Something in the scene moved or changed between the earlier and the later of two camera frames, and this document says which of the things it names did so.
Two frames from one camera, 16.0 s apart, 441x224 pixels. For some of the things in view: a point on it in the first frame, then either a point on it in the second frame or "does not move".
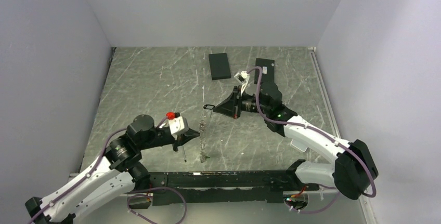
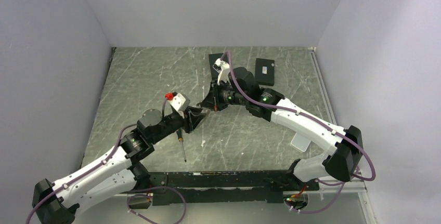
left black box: x=219 y=66 does not move
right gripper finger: x=227 y=108 to x=207 y=103
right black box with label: x=267 y=67 does not move
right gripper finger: x=233 y=96 to x=210 y=97
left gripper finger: x=186 y=136 to x=194 y=120
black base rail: x=176 y=188 does not move
